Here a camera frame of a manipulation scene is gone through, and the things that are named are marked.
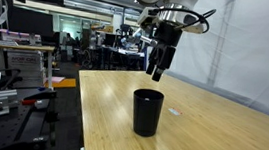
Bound black monitor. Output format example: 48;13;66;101
7;6;57;39

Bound yellow floor mat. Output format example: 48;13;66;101
43;75;79;92

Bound small white red sticker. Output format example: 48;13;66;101
167;107;184;117

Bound black optical breadboard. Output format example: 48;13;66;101
0;83;61;150

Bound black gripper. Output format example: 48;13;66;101
144;20;185;86

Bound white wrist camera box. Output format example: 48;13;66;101
136;5;163;30

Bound red-handled tool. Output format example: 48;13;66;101
20;96;41;107

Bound grey keyboard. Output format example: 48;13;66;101
0;39;20;48

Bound white Nor-Cal box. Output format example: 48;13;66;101
3;48;44;83

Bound white curtain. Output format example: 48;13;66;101
163;0;269;121

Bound black cup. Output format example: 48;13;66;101
128;87;166;139

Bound wooden-top desk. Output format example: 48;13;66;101
0;40;58;92

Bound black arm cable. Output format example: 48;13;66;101
148;1;218;36

